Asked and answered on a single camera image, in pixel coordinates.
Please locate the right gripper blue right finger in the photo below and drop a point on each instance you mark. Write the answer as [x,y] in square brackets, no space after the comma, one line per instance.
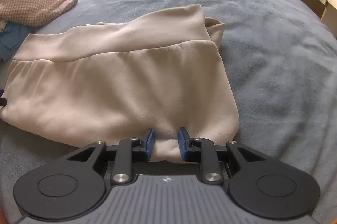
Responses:
[203,152]

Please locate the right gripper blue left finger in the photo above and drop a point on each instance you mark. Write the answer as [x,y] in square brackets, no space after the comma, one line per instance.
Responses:
[129,151]

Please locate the beige jacket with black trim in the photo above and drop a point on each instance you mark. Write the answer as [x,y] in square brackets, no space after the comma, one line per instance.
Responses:
[110,82]

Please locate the grey-blue bed blanket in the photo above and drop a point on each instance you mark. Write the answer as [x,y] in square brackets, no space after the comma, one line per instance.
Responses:
[280,60]

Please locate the light blue garment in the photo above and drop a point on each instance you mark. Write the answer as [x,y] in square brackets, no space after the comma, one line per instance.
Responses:
[12,36]

